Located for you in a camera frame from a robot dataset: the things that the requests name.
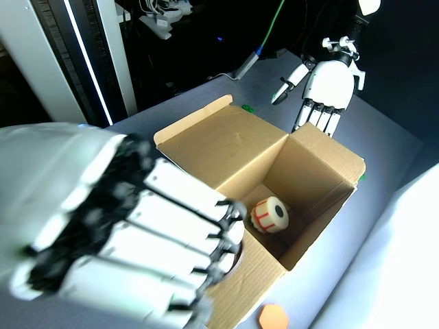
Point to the grey table cloth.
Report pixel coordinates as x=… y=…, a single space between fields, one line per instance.
x=377 y=144

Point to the strawberry cream toy cake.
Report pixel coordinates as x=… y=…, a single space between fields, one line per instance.
x=271 y=214

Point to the white plastic parts pile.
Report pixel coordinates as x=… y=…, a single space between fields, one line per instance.
x=159 y=20

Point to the orange hexagon block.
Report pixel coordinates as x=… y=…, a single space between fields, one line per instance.
x=273 y=316

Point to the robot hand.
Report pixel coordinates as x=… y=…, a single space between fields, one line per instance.
x=68 y=188
x=331 y=82

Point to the white cabinet frame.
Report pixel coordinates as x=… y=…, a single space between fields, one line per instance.
x=51 y=68

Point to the grey adapter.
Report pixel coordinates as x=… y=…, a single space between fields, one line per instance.
x=248 y=65

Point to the brown cardboard box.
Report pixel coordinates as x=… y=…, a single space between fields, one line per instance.
x=223 y=150

